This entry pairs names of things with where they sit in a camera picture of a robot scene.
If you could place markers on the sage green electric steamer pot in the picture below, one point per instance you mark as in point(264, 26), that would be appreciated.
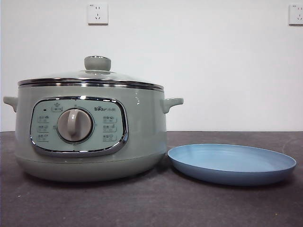
point(142, 132)

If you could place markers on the blue round plate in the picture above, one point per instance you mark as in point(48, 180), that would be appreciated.
point(232, 160)

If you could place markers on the glass lid with green knob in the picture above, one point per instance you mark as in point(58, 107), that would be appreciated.
point(97, 63)

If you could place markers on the white wall socket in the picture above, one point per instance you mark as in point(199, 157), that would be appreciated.
point(98, 14)
point(296, 14)

